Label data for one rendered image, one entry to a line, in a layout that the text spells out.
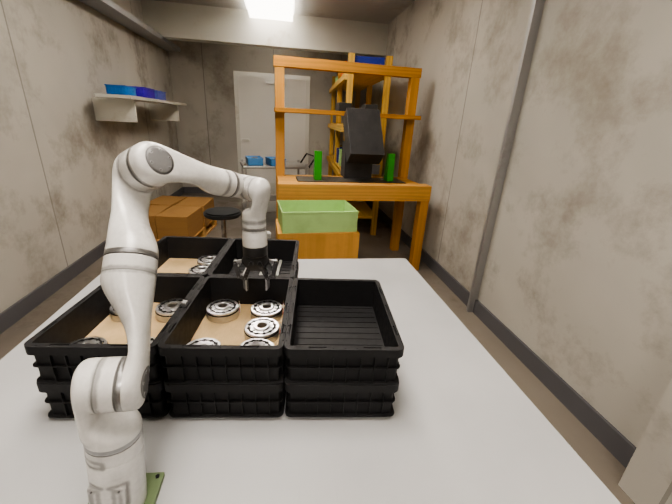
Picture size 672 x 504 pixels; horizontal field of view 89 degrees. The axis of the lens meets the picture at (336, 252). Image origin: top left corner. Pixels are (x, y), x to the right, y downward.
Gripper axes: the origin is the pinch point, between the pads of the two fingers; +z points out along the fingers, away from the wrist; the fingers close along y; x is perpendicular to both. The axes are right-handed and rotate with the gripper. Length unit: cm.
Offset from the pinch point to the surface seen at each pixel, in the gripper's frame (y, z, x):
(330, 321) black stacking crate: 23.8, 11.2, -4.8
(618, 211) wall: 168, -16, 40
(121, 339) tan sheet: -37.5, 11.1, -10.9
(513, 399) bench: 76, 24, -30
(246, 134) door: -64, -16, 584
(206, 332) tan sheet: -14.5, 11.1, -8.8
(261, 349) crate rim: 3.6, 1.2, -31.2
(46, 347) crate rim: -45, 1, -27
